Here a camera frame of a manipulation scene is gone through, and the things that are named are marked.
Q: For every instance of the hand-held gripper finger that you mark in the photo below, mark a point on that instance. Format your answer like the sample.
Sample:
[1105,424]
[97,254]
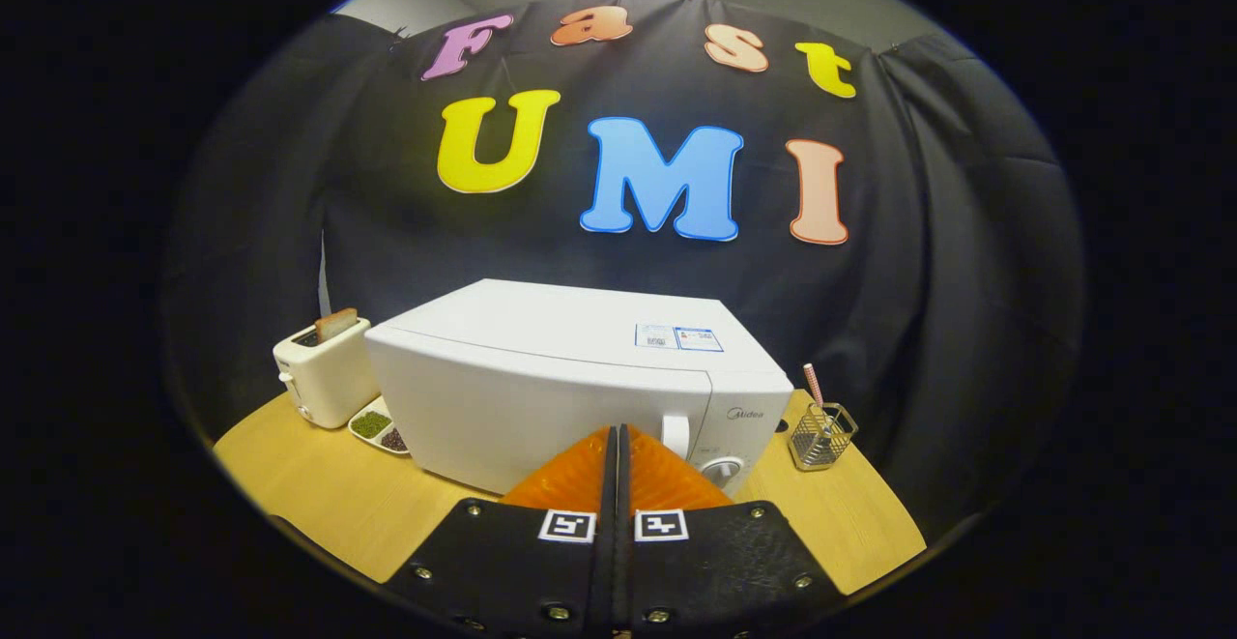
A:
[626,523]
[609,523]

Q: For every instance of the white microwave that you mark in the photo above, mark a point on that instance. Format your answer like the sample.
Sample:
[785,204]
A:
[522,388]

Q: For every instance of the striped drinking straw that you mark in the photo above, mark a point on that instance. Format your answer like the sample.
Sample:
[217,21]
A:
[814,386]

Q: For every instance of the white divided snack tray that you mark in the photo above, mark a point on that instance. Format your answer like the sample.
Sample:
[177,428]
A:
[377,429]

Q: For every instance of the white toaster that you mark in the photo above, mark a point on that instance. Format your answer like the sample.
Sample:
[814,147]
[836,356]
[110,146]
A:
[324,378]

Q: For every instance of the toast slice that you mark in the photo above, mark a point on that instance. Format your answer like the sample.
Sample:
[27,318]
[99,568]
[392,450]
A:
[336,325]

